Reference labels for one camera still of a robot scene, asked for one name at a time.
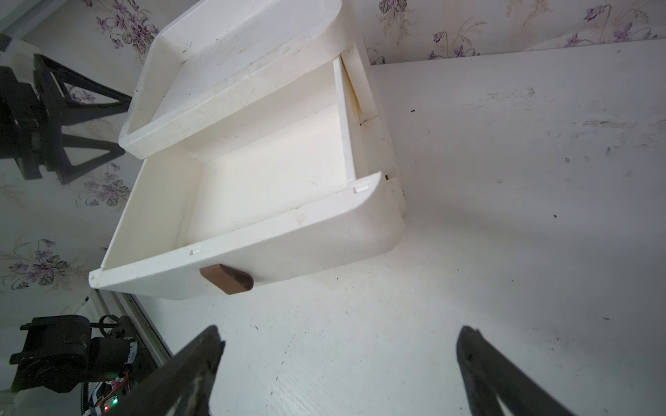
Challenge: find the brown drawer handle tab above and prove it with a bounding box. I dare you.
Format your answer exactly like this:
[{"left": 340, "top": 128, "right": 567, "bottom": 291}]
[{"left": 199, "top": 265, "right": 254, "bottom": 295}]

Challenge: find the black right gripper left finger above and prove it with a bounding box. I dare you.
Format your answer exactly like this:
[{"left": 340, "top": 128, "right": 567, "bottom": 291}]
[{"left": 105, "top": 325, "right": 225, "bottom": 415}]

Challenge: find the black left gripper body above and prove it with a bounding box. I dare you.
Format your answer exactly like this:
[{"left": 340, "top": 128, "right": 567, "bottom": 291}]
[{"left": 1, "top": 67, "right": 42, "bottom": 180}]

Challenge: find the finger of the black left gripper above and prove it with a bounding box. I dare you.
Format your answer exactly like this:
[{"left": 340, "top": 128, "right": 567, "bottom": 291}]
[
  {"left": 43, "top": 133, "right": 125, "bottom": 185},
  {"left": 34, "top": 54, "right": 132, "bottom": 125}
]

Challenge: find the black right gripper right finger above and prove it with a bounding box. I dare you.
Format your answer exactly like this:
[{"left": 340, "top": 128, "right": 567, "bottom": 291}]
[{"left": 456, "top": 326, "right": 572, "bottom": 415}]

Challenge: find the white plastic drawer cabinet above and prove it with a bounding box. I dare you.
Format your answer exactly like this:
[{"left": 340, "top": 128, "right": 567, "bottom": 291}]
[{"left": 120, "top": 1, "right": 387, "bottom": 162}]

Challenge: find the white top drawer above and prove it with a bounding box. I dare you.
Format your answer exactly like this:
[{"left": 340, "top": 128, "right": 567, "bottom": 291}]
[{"left": 88, "top": 59, "right": 407, "bottom": 300}]

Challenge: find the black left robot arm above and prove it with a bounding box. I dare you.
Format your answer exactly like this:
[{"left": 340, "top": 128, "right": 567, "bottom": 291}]
[{"left": 1, "top": 54, "right": 132, "bottom": 393}]

